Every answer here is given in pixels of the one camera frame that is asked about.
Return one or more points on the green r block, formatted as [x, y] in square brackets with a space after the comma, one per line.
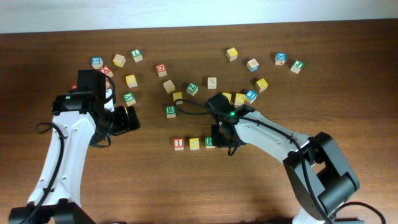
[170, 111]
[209, 143]

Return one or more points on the plain yellow-sided block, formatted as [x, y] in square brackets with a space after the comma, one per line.
[119, 60]

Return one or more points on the plain wood block centre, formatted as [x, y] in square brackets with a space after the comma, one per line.
[169, 86]

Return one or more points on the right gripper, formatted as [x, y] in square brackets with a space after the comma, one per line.
[216, 139]

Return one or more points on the blue S block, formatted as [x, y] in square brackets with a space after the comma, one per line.
[97, 63]

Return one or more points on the green V block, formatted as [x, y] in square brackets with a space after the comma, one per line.
[129, 99]

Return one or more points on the green J block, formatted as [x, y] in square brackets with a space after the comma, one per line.
[297, 66]

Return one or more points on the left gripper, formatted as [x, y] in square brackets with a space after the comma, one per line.
[124, 125]

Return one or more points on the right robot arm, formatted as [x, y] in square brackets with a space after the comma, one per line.
[318, 171]

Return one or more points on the red 6 block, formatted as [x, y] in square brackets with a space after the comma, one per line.
[107, 84]

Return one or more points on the yellow block top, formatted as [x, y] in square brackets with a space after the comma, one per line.
[232, 54]

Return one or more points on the red I block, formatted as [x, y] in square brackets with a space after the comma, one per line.
[178, 144]

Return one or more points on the yellow C block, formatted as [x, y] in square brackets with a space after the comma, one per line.
[194, 144]

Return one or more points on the plain block blue side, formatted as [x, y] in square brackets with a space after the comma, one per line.
[252, 65]

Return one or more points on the yellow E block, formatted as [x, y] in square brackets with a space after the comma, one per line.
[239, 99]

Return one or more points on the yellow S block tilted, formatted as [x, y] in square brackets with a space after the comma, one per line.
[227, 95]

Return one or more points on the red Q block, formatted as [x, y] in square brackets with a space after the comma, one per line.
[161, 70]

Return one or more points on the green Z block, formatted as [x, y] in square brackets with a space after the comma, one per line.
[192, 89]

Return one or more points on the green L block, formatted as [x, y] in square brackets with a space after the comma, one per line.
[137, 55]

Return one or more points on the blue I block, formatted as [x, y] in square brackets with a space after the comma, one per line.
[250, 96]

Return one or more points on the red A block left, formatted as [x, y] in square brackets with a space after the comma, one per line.
[107, 71]

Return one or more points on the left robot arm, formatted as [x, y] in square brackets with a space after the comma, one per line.
[82, 118]

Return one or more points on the blue X block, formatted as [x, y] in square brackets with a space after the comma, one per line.
[280, 58]

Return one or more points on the yellow block right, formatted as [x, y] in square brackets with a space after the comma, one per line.
[261, 85]

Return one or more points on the yellow block upper left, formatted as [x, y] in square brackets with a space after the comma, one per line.
[131, 81]

